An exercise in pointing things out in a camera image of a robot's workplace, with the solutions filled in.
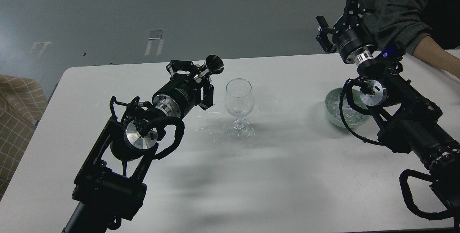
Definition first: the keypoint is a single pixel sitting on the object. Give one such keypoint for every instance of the checkered beige cloth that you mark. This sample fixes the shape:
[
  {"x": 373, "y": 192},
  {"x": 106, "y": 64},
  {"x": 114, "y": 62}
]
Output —
[{"x": 22, "y": 105}]

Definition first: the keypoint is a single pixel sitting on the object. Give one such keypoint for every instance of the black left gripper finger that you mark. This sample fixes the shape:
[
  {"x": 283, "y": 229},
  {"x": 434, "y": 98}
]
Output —
[
  {"x": 206, "y": 93},
  {"x": 182, "y": 65}
]

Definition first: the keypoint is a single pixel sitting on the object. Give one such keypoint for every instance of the clear wine glass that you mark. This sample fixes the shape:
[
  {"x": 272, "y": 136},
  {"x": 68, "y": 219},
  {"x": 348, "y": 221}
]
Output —
[{"x": 239, "y": 102}]

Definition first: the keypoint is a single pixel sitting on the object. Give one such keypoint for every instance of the steel double jigger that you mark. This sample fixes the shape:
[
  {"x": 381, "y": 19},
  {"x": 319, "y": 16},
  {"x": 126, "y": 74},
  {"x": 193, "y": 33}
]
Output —
[{"x": 212, "y": 65}]

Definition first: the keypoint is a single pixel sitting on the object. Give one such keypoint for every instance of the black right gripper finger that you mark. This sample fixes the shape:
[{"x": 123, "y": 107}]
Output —
[
  {"x": 324, "y": 31},
  {"x": 354, "y": 9}
]

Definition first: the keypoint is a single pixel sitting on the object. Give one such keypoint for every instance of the person in grey clothes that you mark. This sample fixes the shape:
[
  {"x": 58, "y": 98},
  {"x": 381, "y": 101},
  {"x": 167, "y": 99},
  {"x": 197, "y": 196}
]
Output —
[{"x": 425, "y": 29}]

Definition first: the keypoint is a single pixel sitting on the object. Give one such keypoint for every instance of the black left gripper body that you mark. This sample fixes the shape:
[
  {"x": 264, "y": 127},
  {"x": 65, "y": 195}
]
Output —
[{"x": 177, "y": 97}]

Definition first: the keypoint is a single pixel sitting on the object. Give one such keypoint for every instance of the green bowl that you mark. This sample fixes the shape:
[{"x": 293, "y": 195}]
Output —
[{"x": 356, "y": 98}]

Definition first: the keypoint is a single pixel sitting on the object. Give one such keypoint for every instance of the clear ice cubes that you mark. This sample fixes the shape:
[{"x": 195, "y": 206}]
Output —
[{"x": 351, "y": 116}]

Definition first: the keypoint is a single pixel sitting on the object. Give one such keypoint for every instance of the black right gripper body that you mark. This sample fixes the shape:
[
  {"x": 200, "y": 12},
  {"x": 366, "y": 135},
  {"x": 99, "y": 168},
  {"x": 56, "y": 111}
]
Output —
[{"x": 350, "y": 37}]

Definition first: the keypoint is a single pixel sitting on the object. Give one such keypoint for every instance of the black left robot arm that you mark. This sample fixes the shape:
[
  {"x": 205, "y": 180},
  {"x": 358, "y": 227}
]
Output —
[{"x": 110, "y": 186}]

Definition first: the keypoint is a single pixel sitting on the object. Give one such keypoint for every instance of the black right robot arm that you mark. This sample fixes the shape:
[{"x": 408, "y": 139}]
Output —
[{"x": 406, "y": 119}]

